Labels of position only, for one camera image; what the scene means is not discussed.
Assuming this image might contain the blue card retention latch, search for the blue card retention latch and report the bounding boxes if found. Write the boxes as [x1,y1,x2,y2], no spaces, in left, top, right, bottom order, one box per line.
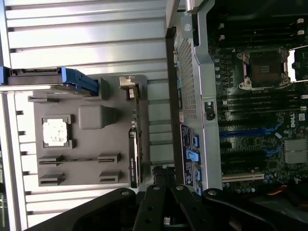
[185,147,201,161]

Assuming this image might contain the white expansion slot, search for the white expansion slot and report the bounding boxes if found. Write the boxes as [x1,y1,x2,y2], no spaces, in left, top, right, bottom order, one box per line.
[221,172,265,183]

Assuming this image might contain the grey parts rack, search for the grey parts rack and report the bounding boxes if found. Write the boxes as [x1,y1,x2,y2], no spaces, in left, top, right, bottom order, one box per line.
[27,74,150,187]

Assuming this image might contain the green motherboard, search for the green motherboard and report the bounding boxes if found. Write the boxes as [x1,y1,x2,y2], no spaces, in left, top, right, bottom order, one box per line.
[208,14,308,193]

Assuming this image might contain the blue expansion slot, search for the blue expansion slot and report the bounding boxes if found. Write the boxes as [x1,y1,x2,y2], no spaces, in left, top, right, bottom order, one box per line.
[219,128,281,138]

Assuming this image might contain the silver finned heatsink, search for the silver finned heatsink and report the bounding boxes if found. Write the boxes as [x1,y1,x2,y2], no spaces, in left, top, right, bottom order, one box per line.
[283,138,308,164]

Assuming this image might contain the silver CPU chip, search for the silver CPU chip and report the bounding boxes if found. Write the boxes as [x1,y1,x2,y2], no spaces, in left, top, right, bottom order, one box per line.
[42,117,69,147]

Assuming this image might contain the open black PC case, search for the open black PC case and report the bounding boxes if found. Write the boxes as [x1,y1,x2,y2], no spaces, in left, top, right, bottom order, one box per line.
[165,0,308,217]

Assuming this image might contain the hard disk with blue caddy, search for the hard disk with blue caddy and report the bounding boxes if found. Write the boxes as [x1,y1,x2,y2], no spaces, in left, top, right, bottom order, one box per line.
[0,66,100,98]

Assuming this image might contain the CPU socket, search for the CPU socket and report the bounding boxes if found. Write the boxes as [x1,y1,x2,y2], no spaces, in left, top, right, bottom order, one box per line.
[237,47,291,91]

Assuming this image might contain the open metal socket cover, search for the open metal socket cover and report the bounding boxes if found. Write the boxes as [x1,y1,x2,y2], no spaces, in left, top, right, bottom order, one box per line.
[287,47,308,84]

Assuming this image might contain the yellow black power wires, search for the yellow black power wires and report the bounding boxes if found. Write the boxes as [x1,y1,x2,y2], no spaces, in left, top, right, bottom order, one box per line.
[266,179,308,210]

